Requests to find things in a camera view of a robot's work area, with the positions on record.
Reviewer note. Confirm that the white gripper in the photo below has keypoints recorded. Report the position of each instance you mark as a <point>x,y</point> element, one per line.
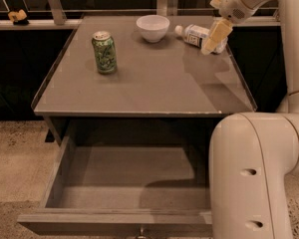
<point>231,6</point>

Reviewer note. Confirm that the clear blue-label plastic bottle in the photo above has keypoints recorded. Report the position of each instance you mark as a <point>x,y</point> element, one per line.
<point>197,36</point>

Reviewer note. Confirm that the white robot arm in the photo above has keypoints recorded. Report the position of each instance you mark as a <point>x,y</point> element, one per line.
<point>250,153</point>

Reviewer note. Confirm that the grey cabinet with top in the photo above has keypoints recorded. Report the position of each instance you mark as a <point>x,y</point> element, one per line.
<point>167,79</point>

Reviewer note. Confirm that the open grey top drawer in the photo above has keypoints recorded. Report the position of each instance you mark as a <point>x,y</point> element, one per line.
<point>114,190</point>

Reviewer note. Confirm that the metal drawer knob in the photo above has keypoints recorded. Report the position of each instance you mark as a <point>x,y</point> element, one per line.
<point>141,234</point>

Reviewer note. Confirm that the white ceramic bowl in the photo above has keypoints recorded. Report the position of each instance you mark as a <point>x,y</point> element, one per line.
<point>153,27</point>

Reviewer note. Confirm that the green soda can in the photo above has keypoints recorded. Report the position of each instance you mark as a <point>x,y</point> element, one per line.
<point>105,52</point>

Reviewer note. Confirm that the small yellow black object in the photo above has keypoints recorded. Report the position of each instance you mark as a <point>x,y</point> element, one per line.
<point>18,17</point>

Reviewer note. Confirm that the metal railing frame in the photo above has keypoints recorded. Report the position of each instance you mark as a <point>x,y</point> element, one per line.
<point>62,19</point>

